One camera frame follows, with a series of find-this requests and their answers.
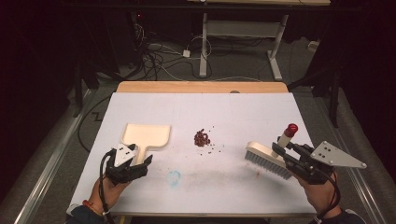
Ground white brush with red-tipped handle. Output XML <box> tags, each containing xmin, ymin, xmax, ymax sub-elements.
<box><xmin>244</xmin><ymin>122</ymin><xmax>299</xmax><ymax>181</ymax></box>

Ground metal floor rail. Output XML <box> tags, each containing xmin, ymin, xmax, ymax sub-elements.
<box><xmin>12</xmin><ymin>89</ymin><xmax>93</xmax><ymax>224</ymax></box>
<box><xmin>323</xmin><ymin>102</ymin><xmax>389</xmax><ymax>224</ymax></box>

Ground white floor box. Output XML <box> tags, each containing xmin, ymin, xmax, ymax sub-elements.
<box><xmin>306</xmin><ymin>39</ymin><xmax>321</xmax><ymax>52</ymax></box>

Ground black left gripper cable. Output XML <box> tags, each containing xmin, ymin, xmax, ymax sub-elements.
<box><xmin>98</xmin><ymin>148</ymin><xmax>117</xmax><ymax>224</ymax></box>

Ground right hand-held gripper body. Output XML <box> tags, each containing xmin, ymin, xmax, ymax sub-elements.
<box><xmin>283</xmin><ymin>140</ymin><xmax>368</xmax><ymax>186</ymax></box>

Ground tangle of floor cables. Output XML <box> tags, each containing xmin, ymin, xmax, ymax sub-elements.
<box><xmin>132</xmin><ymin>22</ymin><xmax>214</xmax><ymax>82</ymax></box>

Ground red bracelet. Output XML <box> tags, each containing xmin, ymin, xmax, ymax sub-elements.
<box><xmin>81</xmin><ymin>199</ymin><xmax>104</xmax><ymax>217</ymax></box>

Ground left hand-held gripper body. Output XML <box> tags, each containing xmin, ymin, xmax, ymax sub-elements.
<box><xmin>104</xmin><ymin>143</ymin><xmax>149</xmax><ymax>185</ymax></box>

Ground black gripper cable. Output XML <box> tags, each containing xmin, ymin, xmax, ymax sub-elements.
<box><xmin>98</xmin><ymin>148</ymin><xmax>117</xmax><ymax>224</ymax></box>
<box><xmin>316</xmin><ymin>171</ymin><xmax>343</xmax><ymax>222</ymax></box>

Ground white-legged desk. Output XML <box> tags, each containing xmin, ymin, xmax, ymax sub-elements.
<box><xmin>186</xmin><ymin>0</ymin><xmax>332</xmax><ymax>82</ymax></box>

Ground black stand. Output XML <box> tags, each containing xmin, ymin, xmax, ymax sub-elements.
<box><xmin>287</xmin><ymin>69</ymin><xmax>341</xmax><ymax>129</ymax></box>

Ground person's left hand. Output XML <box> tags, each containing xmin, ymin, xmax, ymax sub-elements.
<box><xmin>88</xmin><ymin>176</ymin><xmax>132</xmax><ymax>216</ymax></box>

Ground cream plastic dustpan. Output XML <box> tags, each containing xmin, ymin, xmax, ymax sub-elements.
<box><xmin>120</xmin><ymin>122</ymin><xmax>172</xmax><ymax>166</ymax></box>

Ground person's right hand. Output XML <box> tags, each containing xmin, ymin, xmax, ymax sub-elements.
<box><xmin>295</xmin><ymin>172</ymin><xmax>342</xmax><ymax>219</ymax></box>

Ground black floor cable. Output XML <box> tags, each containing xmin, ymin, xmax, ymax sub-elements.
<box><xmin>77</xmin><ymin>94</ymin><xmax>112</xmax><ymax>154</ymax></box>

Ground pile of mixed beans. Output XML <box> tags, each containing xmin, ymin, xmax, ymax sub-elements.
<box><xmin>193</xmin><ymin>125</ymin><xmax>224</xmax><ymax>156</ymax></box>

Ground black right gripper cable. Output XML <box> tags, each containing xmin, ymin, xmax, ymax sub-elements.
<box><xmin>316</xmin><ymin>171</ymin><xmax>343</xmax><ymax>222</ymax></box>

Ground wooden table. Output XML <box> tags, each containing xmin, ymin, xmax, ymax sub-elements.
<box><xmin>115</xmin><ymin>80</ymin><xmax>290</xmax><ymax>94</ymax></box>

